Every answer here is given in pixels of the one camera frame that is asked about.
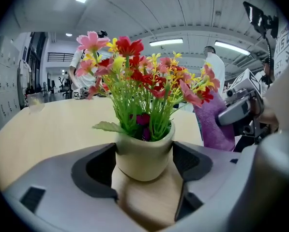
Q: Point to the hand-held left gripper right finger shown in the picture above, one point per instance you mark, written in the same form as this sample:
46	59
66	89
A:
219	190

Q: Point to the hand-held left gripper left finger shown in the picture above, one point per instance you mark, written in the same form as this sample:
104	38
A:
62	197

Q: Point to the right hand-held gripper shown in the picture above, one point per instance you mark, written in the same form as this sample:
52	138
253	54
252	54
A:
248	83

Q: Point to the purple cloth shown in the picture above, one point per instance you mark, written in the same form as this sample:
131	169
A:
212	129

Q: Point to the potted red orange flowers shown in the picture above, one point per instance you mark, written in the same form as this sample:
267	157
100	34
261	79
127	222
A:
141	163

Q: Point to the person's right forearm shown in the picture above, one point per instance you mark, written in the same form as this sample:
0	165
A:
270	118

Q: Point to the person's white printed shirt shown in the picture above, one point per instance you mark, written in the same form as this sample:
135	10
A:
283	47

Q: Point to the clear plastic cup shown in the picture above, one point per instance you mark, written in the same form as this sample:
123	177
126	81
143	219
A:
35	103

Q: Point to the grey locker cabinet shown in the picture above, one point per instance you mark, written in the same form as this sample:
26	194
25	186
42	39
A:
6	81

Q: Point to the black metal railing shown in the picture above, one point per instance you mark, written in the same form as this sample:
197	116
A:
60	57

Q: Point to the round ceiling downlight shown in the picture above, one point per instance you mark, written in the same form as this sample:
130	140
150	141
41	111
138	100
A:
68	34

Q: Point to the black head-mounted camera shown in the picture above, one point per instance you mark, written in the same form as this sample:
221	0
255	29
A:
258	18

